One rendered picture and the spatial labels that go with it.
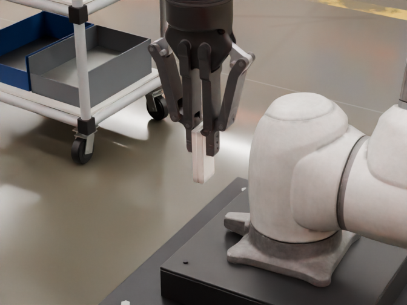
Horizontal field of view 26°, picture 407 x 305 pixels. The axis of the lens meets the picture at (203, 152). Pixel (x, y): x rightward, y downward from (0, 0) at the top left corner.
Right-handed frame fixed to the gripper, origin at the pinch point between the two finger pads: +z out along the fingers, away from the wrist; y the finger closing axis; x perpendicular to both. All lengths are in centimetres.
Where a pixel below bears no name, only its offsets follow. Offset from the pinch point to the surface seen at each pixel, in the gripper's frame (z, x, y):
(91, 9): 22, -96, 83
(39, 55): 40, -103, 107
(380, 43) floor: 66, -217, 41
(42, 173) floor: 67, -84, 95
